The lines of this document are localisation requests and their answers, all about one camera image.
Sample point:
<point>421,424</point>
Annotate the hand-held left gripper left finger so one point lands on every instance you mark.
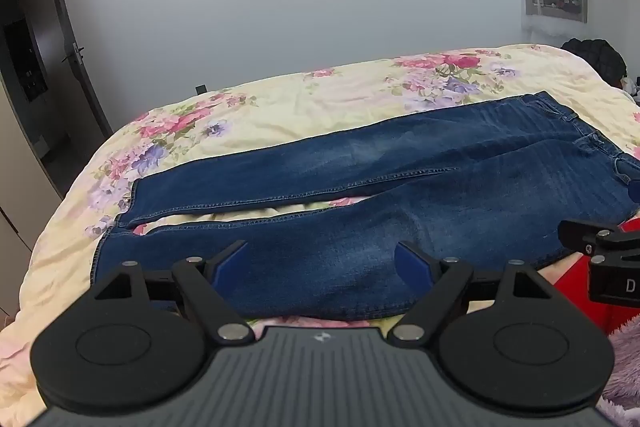
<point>231,263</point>

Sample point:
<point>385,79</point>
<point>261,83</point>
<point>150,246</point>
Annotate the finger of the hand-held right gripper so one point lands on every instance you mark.
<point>580,234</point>

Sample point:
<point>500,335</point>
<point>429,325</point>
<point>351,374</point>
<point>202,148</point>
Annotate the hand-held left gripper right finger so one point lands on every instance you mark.
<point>411,263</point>

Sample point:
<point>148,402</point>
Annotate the blue denim pants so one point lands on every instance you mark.
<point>380,187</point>

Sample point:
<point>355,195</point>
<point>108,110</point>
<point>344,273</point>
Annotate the red cloth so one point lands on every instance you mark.
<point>575,302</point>

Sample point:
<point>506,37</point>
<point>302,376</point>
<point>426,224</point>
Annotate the purple fuzzy cloth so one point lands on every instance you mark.
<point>625,372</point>

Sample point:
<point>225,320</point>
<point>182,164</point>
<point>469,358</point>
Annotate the black quilted jacket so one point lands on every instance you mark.
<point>597,57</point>

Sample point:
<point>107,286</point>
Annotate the floral yellow blanket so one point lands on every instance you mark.
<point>310,97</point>

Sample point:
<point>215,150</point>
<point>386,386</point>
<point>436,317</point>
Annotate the beige wardrobe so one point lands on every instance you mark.
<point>12,167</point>

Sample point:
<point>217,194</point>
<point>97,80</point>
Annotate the dark door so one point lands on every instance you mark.
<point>70,57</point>

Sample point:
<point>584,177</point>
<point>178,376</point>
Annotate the dark wall socket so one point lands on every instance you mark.
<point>201,89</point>

